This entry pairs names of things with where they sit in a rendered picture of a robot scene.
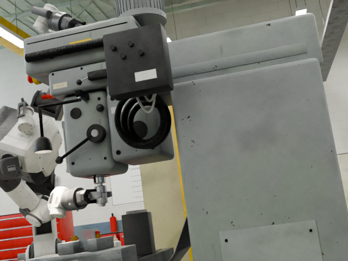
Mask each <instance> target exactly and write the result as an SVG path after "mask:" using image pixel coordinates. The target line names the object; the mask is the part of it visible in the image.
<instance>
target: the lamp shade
mask: <svg viewBox="0 0 348 261"><path fill-rule="evenodd" d="M52 151H53V150H52V143H51V141H50V139H49V138H47V137H44V136H43V137H39V138H37V139H36V140H35V143H34V153H37V154H41V153H50V152H52Z"/></svg>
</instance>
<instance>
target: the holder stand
mask: <svg viewBox="0 0 348 261"><path fill-rule="evenodd" d="M121 217H122V226H123V236H124V245H133V244H135V245H136V250H137V256H139V255H147V254H152V253H153V252H154V251H155V241H154V232H153V224H152V215H151V212H147V210H145V209H142V210H134V211H127V212H126V214H125V215H121Z"/></svg>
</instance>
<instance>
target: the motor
mask: <svg viewBox="0 0 348 261"><path fill-rule="evenodd" d="M115 8H116V13H117V18H120V17H124V16H133V17H134V18H135V19H136V21H137V22H138V23H139V24H140V26H141V27H142V26H147V25H152V24H157V23H160V24H161V25H162V26H163V27H164V25H165V24H166V23H167V19H166V12H165V5H164V0H115Z"/></svg>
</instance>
